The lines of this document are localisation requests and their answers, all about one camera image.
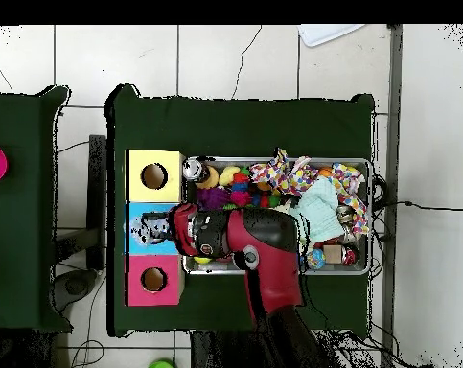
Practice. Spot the mint waffle cloth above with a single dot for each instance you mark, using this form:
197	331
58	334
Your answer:
321	207

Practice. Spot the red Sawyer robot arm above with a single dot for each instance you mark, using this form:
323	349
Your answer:
273	260

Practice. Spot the smooth yellow ball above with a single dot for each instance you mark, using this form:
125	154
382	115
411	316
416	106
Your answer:
203	260

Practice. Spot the purple spiky ball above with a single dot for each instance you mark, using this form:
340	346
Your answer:
213	198

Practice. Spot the black and white can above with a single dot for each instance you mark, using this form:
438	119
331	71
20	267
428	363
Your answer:
192	168

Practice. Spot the lime green bowl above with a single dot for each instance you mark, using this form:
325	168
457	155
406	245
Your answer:
161	366

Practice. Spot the small orange basketball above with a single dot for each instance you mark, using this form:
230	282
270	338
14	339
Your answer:
325	171

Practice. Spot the dark green side table cloth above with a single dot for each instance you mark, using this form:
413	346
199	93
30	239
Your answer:
20	115

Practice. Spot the white tray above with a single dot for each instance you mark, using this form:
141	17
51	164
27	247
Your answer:
323	34

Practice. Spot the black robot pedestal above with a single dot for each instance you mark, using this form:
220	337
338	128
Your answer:
223	352

